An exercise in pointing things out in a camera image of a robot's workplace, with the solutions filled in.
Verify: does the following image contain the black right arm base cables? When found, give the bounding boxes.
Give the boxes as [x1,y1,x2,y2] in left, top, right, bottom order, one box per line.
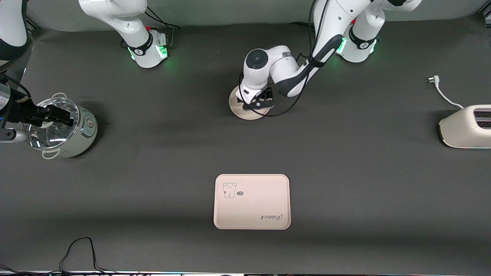
[144,6,181,48]

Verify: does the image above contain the white toaster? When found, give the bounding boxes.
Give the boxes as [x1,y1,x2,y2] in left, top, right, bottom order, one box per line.
[438,105,491,149]

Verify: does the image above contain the thin black loose cable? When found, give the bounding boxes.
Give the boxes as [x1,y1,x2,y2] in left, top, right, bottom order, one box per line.
[0,237,115,275]

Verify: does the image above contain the glass pot lid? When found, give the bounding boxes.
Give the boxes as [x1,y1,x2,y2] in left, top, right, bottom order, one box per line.
[24,97,80,150]

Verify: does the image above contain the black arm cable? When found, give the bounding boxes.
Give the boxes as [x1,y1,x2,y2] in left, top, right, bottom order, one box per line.
[0,74,32,98]
[238,0,331,117]

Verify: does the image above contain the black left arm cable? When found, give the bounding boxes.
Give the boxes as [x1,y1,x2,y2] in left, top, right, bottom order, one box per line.
[238,0,331,117]

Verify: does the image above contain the round beige plate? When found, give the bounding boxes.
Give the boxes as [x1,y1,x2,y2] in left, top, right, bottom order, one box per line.
[229,85,271,120]

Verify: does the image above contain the beige rectangular rabbit tray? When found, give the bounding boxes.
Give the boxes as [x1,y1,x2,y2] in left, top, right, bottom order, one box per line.
[214,174,291,230]

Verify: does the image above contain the white toaster power cable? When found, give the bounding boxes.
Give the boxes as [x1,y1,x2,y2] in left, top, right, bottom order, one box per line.
[428,76,465,110]

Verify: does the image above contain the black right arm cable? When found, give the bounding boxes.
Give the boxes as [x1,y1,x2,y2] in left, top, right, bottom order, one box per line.
[0,74,32,98]

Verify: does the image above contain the pale green electric pot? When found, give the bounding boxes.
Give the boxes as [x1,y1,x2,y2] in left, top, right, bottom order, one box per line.
[23,92,98,159]

